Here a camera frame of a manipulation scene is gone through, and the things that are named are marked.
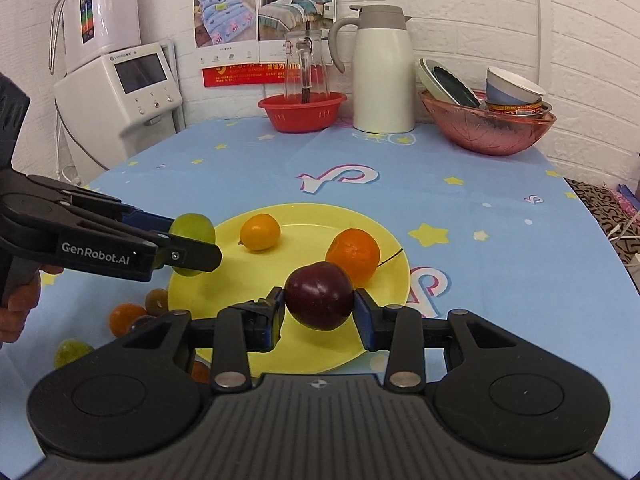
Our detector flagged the green mango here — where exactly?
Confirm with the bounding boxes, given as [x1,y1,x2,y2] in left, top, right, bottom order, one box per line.
[53,338,94,370]
[168,212,216,244]

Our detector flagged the red small tomato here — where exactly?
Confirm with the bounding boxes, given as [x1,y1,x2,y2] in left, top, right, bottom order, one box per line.
[191,361,210,385]

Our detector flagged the brown kiwi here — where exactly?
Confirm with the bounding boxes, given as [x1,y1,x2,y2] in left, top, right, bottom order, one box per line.
[144,288,169,316]

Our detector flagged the yellow-orange kumquat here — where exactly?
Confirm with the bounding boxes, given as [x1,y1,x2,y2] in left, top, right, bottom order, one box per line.
[239,214,281,252]

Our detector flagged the dark purple plum back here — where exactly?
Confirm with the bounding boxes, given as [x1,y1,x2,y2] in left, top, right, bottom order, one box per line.
[128,314,156,333]

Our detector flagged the dark purple plum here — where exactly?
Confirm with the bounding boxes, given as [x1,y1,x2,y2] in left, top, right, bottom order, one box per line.
[128,314,156,333]
[284,261,354,332]

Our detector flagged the dark purple plum front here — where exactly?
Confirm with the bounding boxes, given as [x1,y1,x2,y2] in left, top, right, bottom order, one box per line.
[284,261,354,332]

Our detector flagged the large orange tangerine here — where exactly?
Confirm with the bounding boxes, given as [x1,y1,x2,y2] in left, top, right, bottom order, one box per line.
[326,229,380,288]

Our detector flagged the orange kumquat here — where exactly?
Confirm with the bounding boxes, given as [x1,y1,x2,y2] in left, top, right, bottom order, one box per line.
[108,304,146,337]

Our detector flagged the left hand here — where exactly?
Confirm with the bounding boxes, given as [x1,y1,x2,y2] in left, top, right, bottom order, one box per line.
[0,266,63,344]

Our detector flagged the yellow plastic plate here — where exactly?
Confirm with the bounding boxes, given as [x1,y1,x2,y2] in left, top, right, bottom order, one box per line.
[168,204,410,377]

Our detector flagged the white water dispenser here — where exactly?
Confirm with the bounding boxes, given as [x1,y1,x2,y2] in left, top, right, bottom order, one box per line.
[53,40,184,184]

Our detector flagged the blue patterned tablecloth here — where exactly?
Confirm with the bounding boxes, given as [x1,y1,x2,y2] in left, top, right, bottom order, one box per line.
[0,116,640,480]

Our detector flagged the red plastic basket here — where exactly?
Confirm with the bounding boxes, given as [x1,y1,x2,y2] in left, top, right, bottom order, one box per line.
[257,92,347,133]

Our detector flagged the clear glass cups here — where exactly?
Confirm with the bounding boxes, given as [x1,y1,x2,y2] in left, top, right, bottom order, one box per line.
[284,21,329,104]

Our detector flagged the green white plate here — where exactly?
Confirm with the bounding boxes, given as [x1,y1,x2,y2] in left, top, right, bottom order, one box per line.
[416,58,480,108]

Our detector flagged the stacked ceramic bowls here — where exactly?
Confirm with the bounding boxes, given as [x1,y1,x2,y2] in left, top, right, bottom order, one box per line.
[485,66,546,115]

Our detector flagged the white thermos jug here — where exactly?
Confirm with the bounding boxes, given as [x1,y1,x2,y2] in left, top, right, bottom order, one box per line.
[328,4,416,134]

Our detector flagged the white wall water purifier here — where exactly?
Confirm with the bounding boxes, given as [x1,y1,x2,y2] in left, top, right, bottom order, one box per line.
[63,0,141,74]

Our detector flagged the bedding wall poster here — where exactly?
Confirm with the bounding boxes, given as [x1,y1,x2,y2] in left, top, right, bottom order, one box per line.
[193,0,337,88]

